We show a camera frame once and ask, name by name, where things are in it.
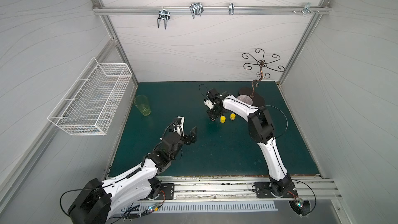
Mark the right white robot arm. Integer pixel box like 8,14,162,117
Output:
204,89,292,198

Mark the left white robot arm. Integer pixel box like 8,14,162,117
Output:
64,123,198,224

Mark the purple patterned bowl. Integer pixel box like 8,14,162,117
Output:
237,95,253,105

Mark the bronze scroll jewelry stand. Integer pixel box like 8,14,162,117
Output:
238,48,285,107

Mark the white vent strip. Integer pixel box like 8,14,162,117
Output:
119,201,278,215

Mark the small metal clip hook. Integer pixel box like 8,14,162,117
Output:
229,3,235,16

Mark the double prong metal hook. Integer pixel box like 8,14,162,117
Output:
157,9,171,30

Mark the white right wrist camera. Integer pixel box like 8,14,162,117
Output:
204,99,214,110

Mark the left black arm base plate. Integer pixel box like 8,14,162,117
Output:
147,183,175,201

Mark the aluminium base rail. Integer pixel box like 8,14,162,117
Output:
158,175,343,202

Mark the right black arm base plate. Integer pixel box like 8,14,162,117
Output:
252,181,299,199

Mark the wire loop metal hook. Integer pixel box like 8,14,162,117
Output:
189,3,204,19

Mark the white wire basket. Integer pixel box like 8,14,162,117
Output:
47,58,132,136

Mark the metal bracket hook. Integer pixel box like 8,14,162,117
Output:
292,3,320,16

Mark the aluminium top rail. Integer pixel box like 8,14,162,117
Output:
93,5,332,16

